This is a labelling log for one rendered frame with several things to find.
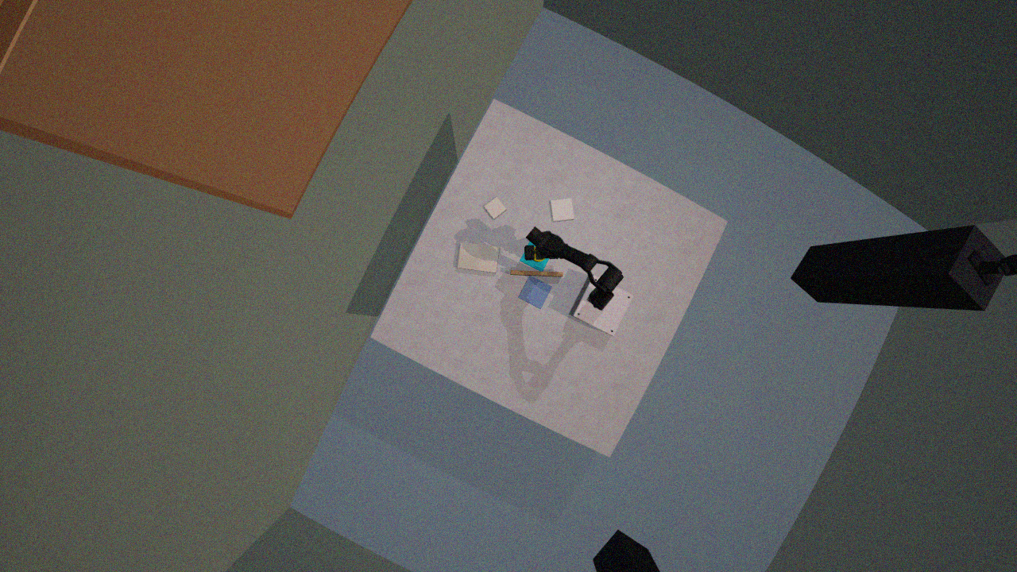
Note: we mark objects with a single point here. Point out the tan flat rectangular slab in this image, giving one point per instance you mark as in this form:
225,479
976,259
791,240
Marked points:
495,208

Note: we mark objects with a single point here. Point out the brown rectangular bar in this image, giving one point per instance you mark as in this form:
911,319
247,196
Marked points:
535,273

